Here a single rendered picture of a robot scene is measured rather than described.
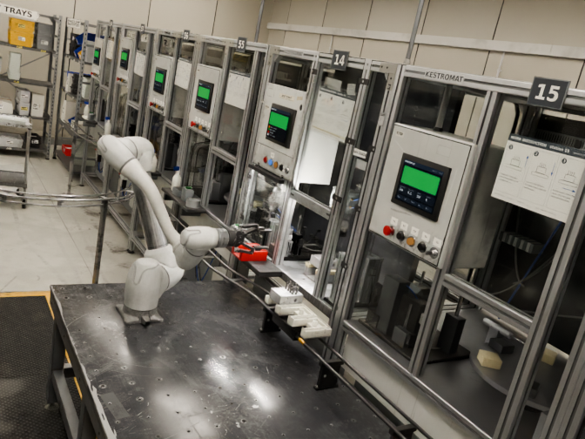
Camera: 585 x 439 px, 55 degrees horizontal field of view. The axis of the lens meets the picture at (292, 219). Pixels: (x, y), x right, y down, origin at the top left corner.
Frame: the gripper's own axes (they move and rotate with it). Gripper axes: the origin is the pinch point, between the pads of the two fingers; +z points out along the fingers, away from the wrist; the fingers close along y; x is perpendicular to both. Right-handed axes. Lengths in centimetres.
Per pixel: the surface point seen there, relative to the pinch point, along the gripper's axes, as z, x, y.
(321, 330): 9, -47, -25
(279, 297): 1.2, -21.1, -21.0
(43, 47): -14, 642, 43
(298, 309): 10.0, -25.6, -25.5
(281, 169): 19.7, 28.4, 28.9
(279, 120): 18, 38, 53
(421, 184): 18, -73, 49
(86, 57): 19, 525, 46
